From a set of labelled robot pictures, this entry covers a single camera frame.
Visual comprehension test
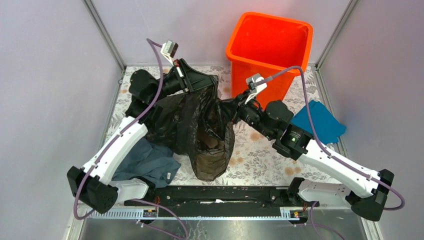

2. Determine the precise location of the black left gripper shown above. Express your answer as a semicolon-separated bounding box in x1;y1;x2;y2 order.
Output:
149;58;218;103

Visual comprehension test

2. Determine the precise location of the black plastic trash bag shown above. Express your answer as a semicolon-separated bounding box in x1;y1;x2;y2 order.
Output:
145;75;235;182

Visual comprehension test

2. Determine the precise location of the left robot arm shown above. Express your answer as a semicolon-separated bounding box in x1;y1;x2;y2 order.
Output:
66;58;219;219

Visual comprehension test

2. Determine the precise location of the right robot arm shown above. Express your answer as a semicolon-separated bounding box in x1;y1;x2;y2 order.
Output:
223;91;394;222

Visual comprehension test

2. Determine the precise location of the orange plastic trash bin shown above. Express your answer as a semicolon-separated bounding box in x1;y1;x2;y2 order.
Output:
225;11;314;98

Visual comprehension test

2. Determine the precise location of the floral patterned table mat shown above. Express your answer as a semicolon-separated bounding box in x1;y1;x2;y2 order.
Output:
106;65;338;187

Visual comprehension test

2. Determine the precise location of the bright blue folded cloth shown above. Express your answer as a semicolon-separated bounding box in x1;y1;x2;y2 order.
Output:
291;100;346;145

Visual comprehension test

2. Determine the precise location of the grey-blue crumpled cloth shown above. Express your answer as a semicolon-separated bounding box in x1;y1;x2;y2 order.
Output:
112;138;181;188

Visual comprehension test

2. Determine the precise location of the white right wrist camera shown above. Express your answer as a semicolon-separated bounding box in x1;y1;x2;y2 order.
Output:
244;73;267;104

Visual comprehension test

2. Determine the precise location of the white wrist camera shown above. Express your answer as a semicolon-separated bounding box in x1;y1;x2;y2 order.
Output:
160;40;179;65
244;73;267;104

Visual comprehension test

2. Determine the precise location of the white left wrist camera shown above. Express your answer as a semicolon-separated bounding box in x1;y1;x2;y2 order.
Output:
160;40;179;65

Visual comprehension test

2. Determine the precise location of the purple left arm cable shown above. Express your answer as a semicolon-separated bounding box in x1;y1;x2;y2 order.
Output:
72;38;165;221

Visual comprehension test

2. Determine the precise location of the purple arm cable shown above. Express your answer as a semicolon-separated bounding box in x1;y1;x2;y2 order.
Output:
255;65;407;211
72;38;165;221

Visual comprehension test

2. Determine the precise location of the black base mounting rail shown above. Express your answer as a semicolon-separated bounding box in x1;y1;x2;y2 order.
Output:
124;185;313;218

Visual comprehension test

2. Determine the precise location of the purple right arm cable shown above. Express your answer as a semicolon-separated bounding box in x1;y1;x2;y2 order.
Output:
255;65;407;211

